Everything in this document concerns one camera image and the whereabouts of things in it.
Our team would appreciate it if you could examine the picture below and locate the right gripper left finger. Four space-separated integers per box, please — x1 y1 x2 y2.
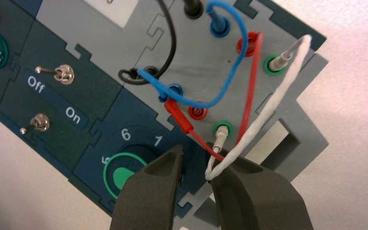
109 145 184 230

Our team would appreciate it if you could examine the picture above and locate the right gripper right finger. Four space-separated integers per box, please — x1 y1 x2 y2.
206 149 314 230

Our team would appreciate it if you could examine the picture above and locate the red jumper wire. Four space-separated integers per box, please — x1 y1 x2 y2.
164 31 264 161

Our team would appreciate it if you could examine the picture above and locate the blue grey control box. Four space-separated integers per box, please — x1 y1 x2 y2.
0 0 329 230

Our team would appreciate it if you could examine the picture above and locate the dark rotary knob green outline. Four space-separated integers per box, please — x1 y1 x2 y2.
103 144 172 201

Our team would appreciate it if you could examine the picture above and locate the green banana socket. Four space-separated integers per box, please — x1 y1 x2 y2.
213 120 235 139
263 55 288 77

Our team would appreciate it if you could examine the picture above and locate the red banana socket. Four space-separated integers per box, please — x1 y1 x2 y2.
187 104 208 121

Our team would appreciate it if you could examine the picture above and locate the white display screen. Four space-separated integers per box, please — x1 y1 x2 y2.
83 0 140 29

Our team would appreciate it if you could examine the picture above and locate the white jumper wire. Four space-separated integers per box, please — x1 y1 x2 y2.
204 34 312 182

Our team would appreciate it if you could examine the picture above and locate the silver toggle switch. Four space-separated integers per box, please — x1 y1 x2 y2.
34 64 75 85
19 113 51 135

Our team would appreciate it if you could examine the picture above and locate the blue jumper wire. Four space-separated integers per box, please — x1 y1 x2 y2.
137 0 249 109

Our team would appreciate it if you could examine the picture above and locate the black jumper wire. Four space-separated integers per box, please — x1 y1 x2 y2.
118 0 204 86

